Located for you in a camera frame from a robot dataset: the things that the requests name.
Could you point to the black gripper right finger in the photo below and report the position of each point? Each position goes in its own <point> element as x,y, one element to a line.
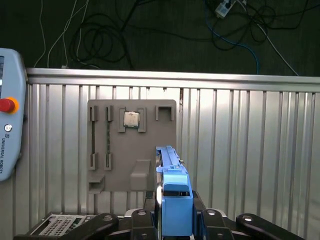
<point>212,225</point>

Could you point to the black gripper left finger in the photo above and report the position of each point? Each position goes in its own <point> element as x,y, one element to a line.
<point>142,225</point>

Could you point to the hard disk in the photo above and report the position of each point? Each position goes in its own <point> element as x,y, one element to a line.
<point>175,215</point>

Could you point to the grey parts rack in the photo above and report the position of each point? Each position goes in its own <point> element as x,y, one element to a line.
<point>125,155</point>

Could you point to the black open PC case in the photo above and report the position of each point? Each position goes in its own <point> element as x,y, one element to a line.
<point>60,223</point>

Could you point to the silver CPU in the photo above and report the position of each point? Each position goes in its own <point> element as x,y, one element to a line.
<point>131,119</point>

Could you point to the pale blue teach pendant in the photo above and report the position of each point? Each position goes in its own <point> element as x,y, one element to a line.
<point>12,100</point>

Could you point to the white power strip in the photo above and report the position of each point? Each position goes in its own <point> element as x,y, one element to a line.
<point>223,8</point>

